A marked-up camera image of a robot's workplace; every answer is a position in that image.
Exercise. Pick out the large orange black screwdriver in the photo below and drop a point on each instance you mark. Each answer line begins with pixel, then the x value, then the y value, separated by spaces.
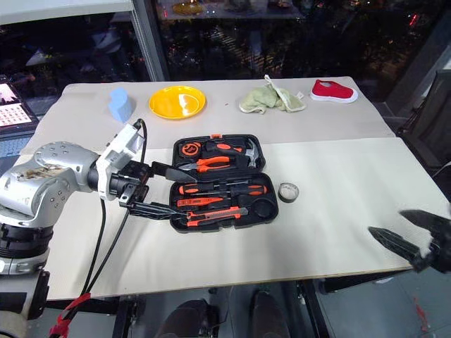
pixel 252 190

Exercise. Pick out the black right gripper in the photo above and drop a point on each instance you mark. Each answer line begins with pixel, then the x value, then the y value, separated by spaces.
pixel 440 251

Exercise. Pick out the pale green cloth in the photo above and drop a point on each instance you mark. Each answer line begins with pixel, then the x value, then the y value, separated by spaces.
pixel 257 100

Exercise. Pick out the amber glass dish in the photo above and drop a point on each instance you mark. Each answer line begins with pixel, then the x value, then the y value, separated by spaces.
pixel 187 8

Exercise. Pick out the red white child's shoe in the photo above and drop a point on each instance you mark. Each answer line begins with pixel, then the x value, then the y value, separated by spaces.
pixel 333 92

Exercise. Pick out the grey window frame pillar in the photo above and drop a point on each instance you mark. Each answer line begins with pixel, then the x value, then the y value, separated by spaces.
pixel 148 38

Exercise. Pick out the dark chair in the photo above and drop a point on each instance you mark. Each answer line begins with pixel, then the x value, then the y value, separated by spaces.
pixel 430 123

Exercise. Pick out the beige paper table cover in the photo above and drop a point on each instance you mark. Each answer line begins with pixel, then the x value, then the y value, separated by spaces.
pixel 88 105

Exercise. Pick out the dark rounded shape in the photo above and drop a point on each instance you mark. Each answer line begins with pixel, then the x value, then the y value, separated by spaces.
pixel 190 320
pixel 269 317

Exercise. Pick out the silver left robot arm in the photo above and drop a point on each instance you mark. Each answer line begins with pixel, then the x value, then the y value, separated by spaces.
pixel 42 183

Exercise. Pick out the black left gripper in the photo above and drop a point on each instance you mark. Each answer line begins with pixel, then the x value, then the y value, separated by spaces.
pixel 132 176

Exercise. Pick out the open laptop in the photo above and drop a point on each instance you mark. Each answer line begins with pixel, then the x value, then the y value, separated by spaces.
pixel 12 112

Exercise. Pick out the orange black tape measure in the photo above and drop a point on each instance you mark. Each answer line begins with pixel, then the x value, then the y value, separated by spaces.
pixel 189 149

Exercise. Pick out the small orange black screwdriver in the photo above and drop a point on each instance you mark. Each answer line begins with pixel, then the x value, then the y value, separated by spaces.
pixel 188 189

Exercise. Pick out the orange voltage tester pen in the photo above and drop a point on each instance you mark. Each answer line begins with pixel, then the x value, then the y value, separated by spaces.
pixel 201 201

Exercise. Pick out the black tool case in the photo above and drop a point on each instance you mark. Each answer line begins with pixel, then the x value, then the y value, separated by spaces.
pixel 260 211

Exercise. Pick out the yellow plate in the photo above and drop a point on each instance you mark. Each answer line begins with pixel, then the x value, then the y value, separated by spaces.
pixel 176 104

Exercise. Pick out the light blue foam block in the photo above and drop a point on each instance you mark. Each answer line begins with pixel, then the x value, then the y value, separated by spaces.
pixel 120 107

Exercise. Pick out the orange black utility knife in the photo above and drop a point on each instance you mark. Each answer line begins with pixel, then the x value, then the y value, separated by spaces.
pixel 218 213

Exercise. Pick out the black electrical tape roll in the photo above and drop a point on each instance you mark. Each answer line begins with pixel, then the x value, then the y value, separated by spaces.
pixel 283 197

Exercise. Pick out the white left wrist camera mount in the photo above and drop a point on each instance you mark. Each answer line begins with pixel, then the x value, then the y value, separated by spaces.
pixel 116 151

